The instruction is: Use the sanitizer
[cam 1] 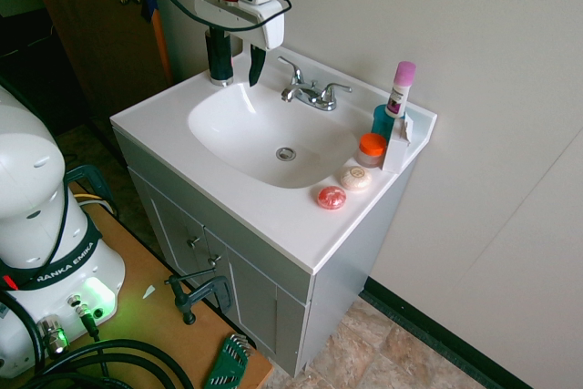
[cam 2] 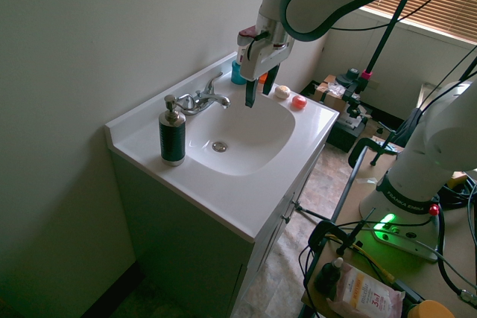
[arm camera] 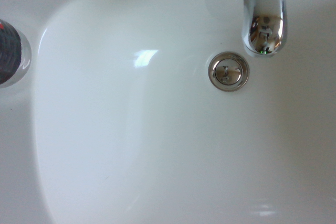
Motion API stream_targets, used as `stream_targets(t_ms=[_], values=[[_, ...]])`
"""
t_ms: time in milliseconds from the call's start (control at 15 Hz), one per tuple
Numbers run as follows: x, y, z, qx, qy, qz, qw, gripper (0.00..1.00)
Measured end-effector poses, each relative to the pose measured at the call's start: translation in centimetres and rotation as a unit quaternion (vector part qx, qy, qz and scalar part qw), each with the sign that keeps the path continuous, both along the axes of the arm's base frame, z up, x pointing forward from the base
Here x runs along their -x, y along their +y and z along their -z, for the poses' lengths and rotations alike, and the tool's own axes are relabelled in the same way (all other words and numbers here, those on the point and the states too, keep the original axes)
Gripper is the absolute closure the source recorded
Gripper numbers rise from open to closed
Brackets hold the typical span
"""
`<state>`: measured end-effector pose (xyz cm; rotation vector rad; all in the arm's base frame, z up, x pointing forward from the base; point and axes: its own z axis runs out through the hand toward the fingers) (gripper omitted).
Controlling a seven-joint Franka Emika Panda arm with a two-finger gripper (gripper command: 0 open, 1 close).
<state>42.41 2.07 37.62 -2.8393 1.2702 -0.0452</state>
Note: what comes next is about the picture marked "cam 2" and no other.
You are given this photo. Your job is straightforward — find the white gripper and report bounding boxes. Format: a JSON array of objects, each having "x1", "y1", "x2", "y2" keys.
[{"x1": 239, "y1": 25, "x2": 294, "y2": 109}]

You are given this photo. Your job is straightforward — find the black ribbed sanitizer pump bottle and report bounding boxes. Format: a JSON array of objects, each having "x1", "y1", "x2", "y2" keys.
[{"x1": 159, "y1": 95, "x2": 186, "y2": 168}]

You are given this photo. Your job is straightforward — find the teal cup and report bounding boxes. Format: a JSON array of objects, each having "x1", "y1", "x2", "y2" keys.
[{"x1": 230, "y1": 60, "x2": 247, "y2": 86}]

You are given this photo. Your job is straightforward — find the chrome sink faucet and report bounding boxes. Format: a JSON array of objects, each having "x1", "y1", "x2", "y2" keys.
[{"x1": 174, "y1": 71, "x2": 232, "y2": 116}]

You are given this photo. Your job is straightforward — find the white sink vanity cabinet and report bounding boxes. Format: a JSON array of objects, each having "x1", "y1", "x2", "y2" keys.
[{"x1": 104, "y1": 51, "x2": 341, "y2": 243}]

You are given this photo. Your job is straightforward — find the cardboard box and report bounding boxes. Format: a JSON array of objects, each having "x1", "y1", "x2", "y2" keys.
[{"x1": 312, "y1": 74, "x2": 347, "y2": 111}]

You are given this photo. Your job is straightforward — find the black C-clamp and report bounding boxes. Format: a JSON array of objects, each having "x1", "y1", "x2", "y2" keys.
[{"x1": 348, "y1": 137, "x2": 404, "y2": 169}]

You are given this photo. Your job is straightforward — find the black table clamp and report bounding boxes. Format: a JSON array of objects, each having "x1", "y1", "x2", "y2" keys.
[{"x1": 307, "y1": 207, "x2": 377, "y2": 256}]

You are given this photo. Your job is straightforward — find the wooden window blinds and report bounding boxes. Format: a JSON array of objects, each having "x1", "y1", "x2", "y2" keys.
[{"x1": 360, "y1": 0, "x2": 477, "y2": 51}]

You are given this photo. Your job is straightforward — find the small dark dropper bottle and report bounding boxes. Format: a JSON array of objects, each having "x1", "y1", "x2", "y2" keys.
[{"x1": 315, "y1": 257, "x2": 344, "y2": 293}]

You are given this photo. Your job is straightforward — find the micellar wipes packet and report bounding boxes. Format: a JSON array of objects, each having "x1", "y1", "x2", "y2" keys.
[{"x1": 326, "y1": 262, "x2": 406, "y2": 318}]

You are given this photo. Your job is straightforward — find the orange round lid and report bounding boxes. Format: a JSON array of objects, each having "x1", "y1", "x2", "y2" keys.
[{"x1": 408, "y1": 299, "x2": 456, "y2": 318}]

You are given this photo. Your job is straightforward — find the black camera stand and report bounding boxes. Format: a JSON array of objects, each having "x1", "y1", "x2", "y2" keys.
[{"x1": 335, "y1": 0, "x2": 417, "y2": 118}]

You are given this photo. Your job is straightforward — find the yellow cable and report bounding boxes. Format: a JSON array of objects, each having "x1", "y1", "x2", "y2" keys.
[{"x1": 325, "y1": 234, "x2": 396, "y2": 282}]

